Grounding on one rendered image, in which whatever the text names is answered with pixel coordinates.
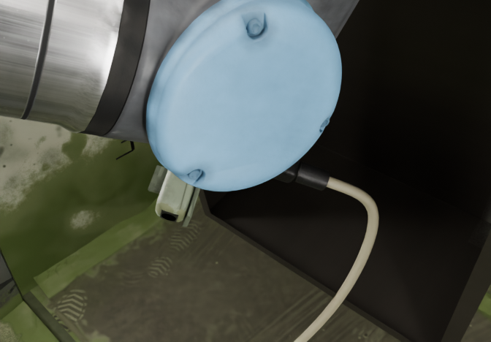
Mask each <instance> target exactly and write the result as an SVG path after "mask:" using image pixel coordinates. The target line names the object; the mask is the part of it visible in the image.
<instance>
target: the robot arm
mask: <svg viewBox="0 0 491 342"><path fill-rule="evenodd" d="M358 2H359V0H0V116H4V117H9V118H18V119H23V120H28V121H37V122H42V123H47V124H56V125H59V126H61V127H63V128H65V129H66V130H68V131H70V132H74V133H83V134H92V135H96V136H99V137H107V138H113V139H118V140H128V141H133V142H139V143H148V144H150V147H151V149H152V151H153V153H154V155H155V157H156V158H157V159H158V161H159V162H160V163H161V164H162V165H163V166H164V167H165V168H166V169H168V170H169V171H170V172H172V173H173V174H174V175H176V176H177V177H178V178H180V179H181V180H182V181H184V182H186V183H187V184H189V185H192V186H195V187H197V188H199V189H204V190H208V191H237V190H241V189H247V188H250V187H252V186H256V185H259V184H261V183H264V182H265V181H268V180H270V179H272V178H274V177H275V176H277V175H279V174H281V173H282V172H284V171H285V170H287V169H288V168H290V167H291V166H292V165H293V164H294V163H296V162H297V161H298V160H299V159H300V158H302V157H303V156H304V155H305V154H306V153H307V152H308V151H309V149H310V148H311V147H312V146H313V145H314V143H315V142H316V141H317V140H318V138H319V137H320V135H321V133H322V132H323V131H324V128H325V126H327V125H328V124H329V122H330V117H331V115H332V114H333V112H334V109H335V106H336V104H337V101H338V97H339V93H340V85H341V78H342V64H341V58H340V51H339V48H338V44H337V42H336V38H337V37H338V35H339V33H340V31H341V30H342V28H343V27H344V25H345V23H346V21H347V20H348V19H349V17H350V15H351V13H352V12H353V10H354V8H355V7H356V5H357V3H358Z"/></svg>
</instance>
